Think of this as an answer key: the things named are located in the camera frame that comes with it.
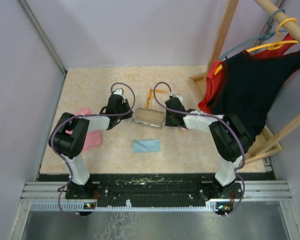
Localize teal hanger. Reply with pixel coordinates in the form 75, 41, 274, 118
218, 8, 286, 61

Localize pink folded garment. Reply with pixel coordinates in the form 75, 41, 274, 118
74, 107, 102, 152

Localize orange sunglasses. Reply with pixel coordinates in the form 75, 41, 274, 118
145, 88, 169, 110

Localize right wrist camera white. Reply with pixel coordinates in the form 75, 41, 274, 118
170, 93, 184, 104

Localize newspaper print glasses case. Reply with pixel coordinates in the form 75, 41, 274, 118
132, 107, 165, 128

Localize wooden clothes rack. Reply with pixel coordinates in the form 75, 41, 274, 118
188, 0, 300, 159

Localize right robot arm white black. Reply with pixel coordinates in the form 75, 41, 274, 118
165, 95, 253, 198

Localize navy tank top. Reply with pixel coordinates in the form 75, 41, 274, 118
209, 50, 300, 140

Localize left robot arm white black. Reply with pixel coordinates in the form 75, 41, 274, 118
48, 93, 133, 199

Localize red tank top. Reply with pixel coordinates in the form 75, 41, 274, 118
198, 42, 296, 114

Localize yellow hanger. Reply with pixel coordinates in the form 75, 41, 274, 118
213, 17, 299, 75

